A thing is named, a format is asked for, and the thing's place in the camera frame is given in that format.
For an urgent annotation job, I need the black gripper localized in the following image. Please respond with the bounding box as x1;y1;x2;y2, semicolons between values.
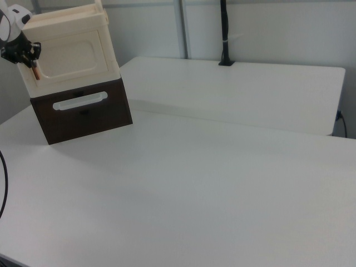
0;32;42;70

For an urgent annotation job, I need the cream cabinet door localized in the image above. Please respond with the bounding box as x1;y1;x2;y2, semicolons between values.
32;29;110;87

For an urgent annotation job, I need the cream plastic cabinet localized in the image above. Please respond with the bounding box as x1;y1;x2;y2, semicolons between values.
17;0;122;98

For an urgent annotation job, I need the dark brown drawer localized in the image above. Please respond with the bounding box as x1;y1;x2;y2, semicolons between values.
29;78;134;145

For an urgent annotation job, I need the white drawer handle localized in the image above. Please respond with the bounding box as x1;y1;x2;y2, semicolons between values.
52;91;108;112

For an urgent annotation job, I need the thick black cable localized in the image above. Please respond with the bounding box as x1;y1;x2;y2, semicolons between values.
0;149;9;219

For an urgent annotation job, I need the grey wall frame post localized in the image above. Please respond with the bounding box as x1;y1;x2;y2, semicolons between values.
173;0;193;60

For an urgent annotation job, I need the black camera pole with clamp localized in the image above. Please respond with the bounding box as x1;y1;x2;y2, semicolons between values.
217;0;236;67

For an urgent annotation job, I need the white cable tie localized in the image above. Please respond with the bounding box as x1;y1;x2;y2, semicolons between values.
222;32;245;45

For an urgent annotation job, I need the thin black cable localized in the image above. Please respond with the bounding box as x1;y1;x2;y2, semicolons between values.
336;110;348;139

